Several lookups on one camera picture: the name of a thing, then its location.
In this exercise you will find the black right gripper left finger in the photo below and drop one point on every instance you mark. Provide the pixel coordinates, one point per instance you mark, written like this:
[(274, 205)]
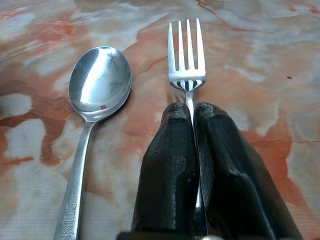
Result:
[(170, 162)]

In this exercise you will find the silver metal spoon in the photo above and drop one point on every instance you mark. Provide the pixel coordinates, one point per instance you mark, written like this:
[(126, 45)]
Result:
[(100, 75)]

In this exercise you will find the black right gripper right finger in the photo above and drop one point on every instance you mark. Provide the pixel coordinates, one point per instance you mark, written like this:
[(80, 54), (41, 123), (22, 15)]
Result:
[(230, 175)]

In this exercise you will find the silver metal fork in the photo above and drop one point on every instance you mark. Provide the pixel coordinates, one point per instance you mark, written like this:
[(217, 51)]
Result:
[(186, 73)]

